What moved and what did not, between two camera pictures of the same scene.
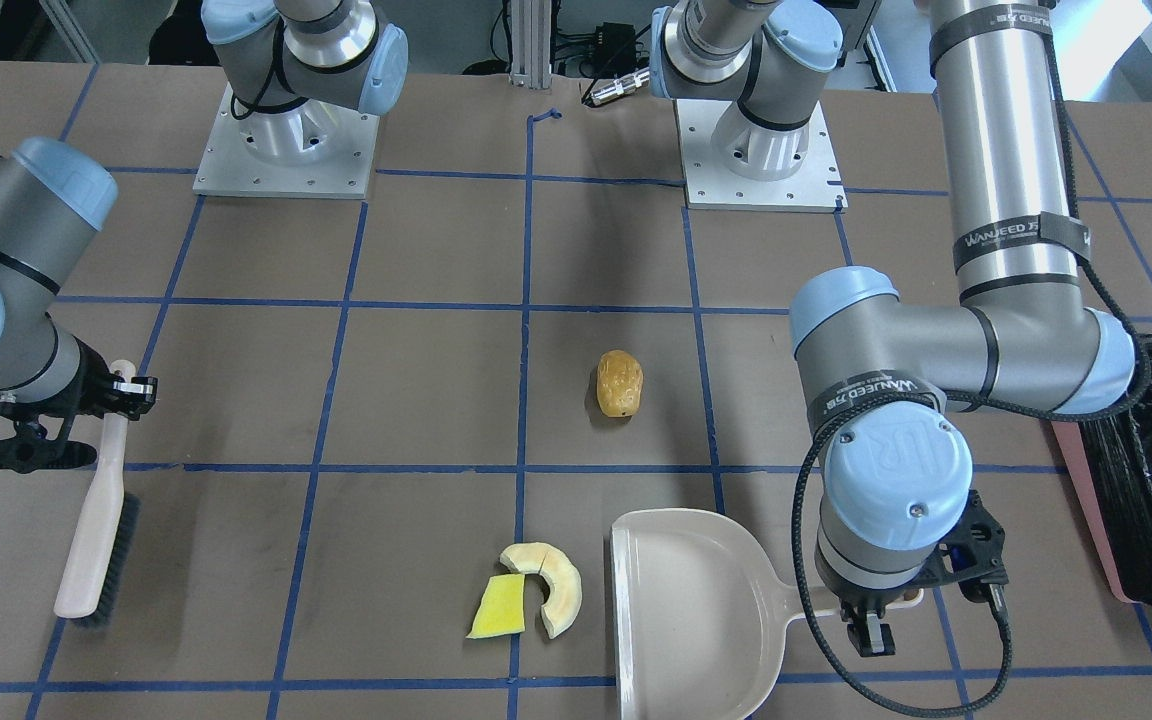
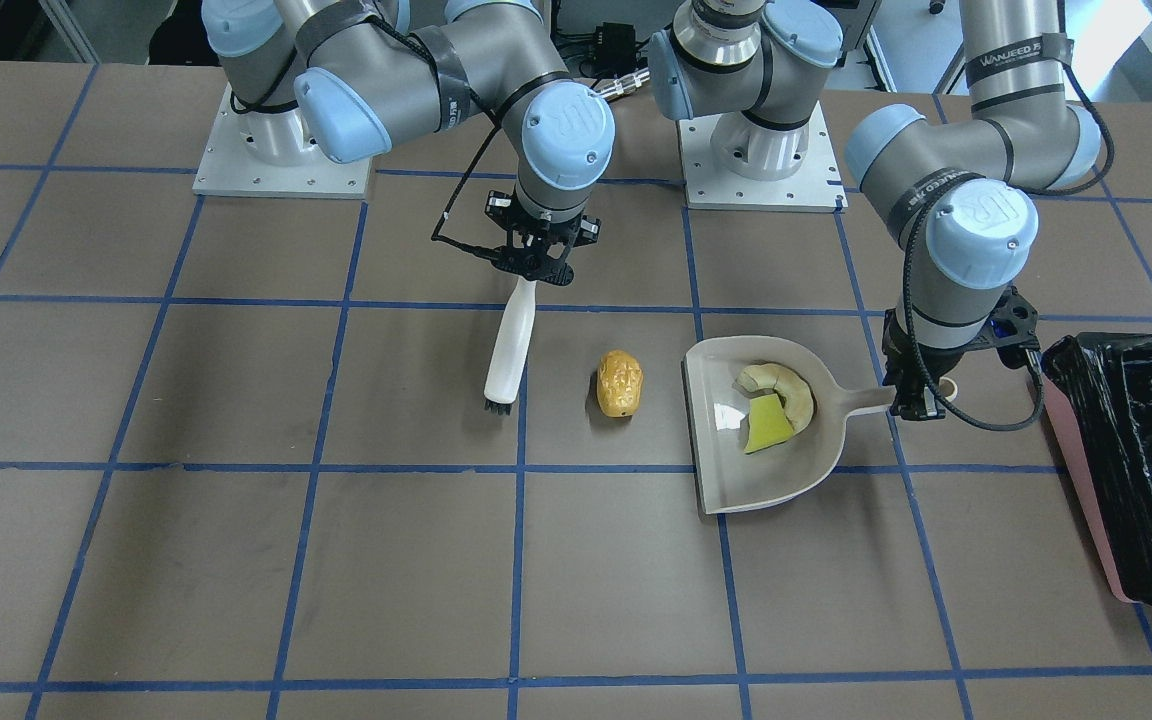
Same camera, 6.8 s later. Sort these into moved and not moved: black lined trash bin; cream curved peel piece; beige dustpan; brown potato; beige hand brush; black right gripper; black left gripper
Moved: cream curved peel piece; black right gripper; black left gripper; beige hand brush; beige dustpan
Not moved: black lined trash bin; brown potato
